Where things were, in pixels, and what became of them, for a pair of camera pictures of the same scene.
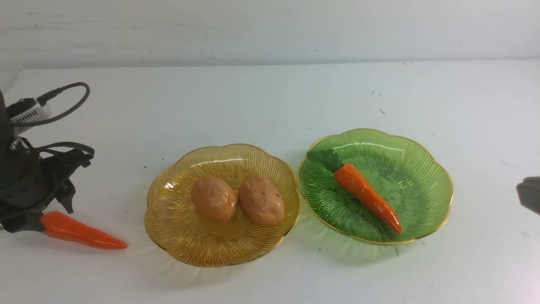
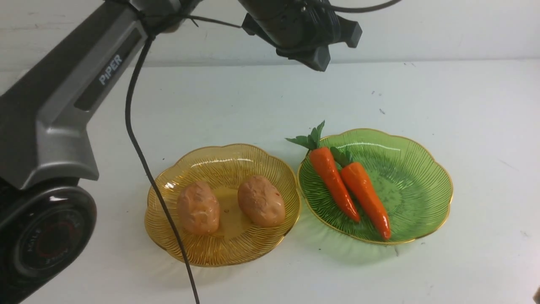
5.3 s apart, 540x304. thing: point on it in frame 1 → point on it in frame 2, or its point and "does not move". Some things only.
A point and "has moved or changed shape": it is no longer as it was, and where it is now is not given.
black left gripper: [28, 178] → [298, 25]
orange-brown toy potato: [214, 200] → [198, 208]
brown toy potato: [261, 202] does not move
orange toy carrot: [330, 159] → [362, 182]
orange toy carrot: [55, 223] has moved or changed shape
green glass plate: [413, 178] does not move
